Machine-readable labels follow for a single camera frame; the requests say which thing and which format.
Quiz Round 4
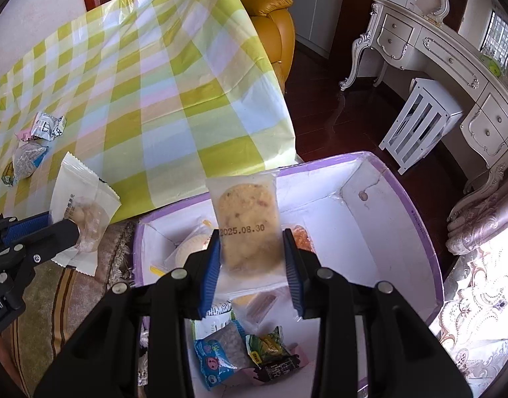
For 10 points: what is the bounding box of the white slatted stool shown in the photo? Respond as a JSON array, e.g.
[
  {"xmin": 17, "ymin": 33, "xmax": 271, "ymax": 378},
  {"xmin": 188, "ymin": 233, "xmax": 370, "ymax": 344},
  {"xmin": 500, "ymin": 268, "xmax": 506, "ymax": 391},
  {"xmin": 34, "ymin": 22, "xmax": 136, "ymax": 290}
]
[{"xmin": 379, "ymin": 78, "xmax": 464, "ymax": 174}]

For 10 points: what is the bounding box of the yellow leather armchair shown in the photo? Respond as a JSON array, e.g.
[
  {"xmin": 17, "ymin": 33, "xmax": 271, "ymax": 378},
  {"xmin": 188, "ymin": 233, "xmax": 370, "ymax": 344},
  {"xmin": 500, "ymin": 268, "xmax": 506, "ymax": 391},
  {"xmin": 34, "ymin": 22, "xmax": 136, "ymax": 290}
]
[{"xmin": 240, "ymin": 0, "xmax": 295, "ymax": 89}]

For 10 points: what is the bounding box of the large white bun bag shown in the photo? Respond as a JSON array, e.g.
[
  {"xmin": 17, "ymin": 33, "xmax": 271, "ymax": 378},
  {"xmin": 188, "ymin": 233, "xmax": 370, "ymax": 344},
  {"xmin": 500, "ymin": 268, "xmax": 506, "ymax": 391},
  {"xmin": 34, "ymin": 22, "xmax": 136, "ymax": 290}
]
[{"xmin": 149, "ymin": 219, "xmax": 214, "ymax": 277}]

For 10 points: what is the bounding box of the clear blue-edged snack bag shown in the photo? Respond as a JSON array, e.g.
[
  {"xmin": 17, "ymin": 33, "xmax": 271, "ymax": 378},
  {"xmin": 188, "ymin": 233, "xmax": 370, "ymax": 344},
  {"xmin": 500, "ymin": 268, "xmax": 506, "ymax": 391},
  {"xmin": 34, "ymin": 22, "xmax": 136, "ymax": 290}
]
[{"xmin": 12, "ymin": 141, "xmax": 49, "ymax": 181}]

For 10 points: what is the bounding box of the ornate mirror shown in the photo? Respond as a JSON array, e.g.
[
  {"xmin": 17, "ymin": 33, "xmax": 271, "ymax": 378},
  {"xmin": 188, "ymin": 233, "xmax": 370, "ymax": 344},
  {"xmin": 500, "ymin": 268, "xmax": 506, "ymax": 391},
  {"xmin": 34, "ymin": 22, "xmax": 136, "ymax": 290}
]
[{"xmin": 427, "ymin": 0, "xmax": 508, "ymax": 80}]

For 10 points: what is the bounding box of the orange white snack packet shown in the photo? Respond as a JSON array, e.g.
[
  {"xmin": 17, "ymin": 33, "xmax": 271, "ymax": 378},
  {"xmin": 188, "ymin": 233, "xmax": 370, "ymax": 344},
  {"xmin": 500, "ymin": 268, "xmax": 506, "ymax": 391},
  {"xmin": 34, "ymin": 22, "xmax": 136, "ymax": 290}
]
[{"xmin": 30, "ymin": 111, "xmax": 66, "ymax": 141}]

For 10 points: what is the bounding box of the striped sofa cushion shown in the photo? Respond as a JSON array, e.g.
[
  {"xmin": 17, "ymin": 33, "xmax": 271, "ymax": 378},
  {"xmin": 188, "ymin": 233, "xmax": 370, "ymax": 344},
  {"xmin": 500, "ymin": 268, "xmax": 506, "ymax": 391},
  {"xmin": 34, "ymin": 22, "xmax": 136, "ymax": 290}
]
[{"xmin": 0, "ymin": 219, "xmax": 136, "ymax": 397}]

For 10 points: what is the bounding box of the green checkered tablecloth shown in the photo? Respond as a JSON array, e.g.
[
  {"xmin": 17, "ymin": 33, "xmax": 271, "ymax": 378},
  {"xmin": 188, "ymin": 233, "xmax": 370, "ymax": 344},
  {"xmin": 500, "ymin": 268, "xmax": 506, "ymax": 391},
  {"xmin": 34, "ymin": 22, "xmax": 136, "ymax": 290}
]
[{"xmin": 0, "ymin": 0, "xmax": 296, "ymax": 221}]

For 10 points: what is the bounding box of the ornate white dressing table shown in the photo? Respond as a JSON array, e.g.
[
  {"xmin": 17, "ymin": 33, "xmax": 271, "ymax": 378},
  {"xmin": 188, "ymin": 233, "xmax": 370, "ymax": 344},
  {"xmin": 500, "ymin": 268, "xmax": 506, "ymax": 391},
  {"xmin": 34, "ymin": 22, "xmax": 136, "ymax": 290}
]
[{"xmin": 340, "ymin": 0, "xmax": 508, "ymax": 219}]

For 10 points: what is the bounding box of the pink striped small packet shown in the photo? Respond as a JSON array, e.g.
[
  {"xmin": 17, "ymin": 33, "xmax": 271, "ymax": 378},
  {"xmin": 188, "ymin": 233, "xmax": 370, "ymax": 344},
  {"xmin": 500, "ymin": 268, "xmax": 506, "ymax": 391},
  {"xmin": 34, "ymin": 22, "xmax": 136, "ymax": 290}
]
[{"xmin": 231, "ymin": 292, "xmax": 277, "ymax": 324}]

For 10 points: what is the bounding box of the pink floral curtain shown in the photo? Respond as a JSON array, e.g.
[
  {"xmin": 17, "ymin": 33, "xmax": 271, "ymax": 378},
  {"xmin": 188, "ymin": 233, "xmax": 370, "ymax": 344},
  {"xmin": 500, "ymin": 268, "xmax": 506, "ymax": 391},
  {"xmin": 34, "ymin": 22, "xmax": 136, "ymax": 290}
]
[{"xmin": 430, "ymin": 176, "xmax": 508, "ymax": 397}]

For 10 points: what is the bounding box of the round cookie clear packet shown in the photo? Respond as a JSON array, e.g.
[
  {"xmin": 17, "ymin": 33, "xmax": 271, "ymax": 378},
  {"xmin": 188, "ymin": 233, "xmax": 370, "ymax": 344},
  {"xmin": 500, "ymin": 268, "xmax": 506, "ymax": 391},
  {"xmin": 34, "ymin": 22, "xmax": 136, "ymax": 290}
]
[{"xmin": 206, "ymin": 171, "xmax": 284, "ymax": 277}]

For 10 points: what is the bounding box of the blue cartoon snack bag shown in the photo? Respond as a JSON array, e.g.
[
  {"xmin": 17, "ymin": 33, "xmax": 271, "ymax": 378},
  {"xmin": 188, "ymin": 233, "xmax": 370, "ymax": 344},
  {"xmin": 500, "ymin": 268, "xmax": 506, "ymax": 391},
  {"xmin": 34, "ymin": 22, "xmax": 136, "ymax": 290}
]
[{"xmin": 194, "ymin": 320, "xmax": 254, "ymax": 390}]

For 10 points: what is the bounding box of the green yellow pea packet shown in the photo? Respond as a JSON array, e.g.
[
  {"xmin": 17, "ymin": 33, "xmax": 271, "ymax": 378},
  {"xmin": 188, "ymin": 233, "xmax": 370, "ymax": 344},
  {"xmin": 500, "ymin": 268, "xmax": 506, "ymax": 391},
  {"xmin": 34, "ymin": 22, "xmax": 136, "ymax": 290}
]
[{"xmin": 1, "ymin": 161, "xmax": 17, "ymax": 187}]

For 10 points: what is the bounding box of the green white snack packet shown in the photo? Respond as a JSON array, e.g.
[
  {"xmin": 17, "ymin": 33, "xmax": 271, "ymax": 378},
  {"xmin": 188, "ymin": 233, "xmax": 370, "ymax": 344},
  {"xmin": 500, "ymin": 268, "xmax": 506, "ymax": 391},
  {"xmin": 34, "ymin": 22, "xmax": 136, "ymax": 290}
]
[{"xmin": 191, "ymin": 301, "xmax": 234, "ymax": 340}]

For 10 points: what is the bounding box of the white nut cake packet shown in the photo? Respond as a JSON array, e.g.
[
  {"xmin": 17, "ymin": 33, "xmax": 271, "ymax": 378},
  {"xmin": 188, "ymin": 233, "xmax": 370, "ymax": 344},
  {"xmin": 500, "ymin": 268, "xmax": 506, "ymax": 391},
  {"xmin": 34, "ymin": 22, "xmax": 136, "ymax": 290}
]
[{"xmin": 49, "ymin": 152, "xmax": 121, "ymax": 277}]

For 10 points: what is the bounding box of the green yellow snack packet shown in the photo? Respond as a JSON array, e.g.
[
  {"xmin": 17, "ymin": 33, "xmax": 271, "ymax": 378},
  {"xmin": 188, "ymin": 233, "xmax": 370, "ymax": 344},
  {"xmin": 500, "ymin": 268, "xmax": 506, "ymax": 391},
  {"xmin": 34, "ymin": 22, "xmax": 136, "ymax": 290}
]
[{"xmin": 245, "ymin": 325, "xmax": 290, "ymax": 366}]

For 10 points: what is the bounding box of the sliced bread bag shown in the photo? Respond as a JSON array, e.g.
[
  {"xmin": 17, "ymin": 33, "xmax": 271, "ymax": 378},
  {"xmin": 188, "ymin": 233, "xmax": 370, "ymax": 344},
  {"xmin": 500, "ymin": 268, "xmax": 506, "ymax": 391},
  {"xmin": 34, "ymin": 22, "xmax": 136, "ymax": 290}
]
[{"xmin": 291, "ymin": 225, "xmax": 314, "ymax": 252}]

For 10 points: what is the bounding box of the black pink snack packet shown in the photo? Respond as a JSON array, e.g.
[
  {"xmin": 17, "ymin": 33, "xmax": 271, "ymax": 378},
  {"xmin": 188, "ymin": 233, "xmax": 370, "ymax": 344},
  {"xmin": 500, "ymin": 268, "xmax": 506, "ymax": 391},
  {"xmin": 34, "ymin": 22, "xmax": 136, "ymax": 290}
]
[{"xmin": 240, "ymin": 344, "xmax": 310, "ymax": 386}]

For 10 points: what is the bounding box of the purple white storage box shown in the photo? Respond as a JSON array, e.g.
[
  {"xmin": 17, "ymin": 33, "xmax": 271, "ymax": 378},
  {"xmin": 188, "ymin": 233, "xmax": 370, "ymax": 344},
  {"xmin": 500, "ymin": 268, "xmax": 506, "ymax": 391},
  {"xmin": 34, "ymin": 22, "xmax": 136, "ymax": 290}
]
[{"xmin": 130, "ymin": 150, "xmax": 446, "ymax": 398}]

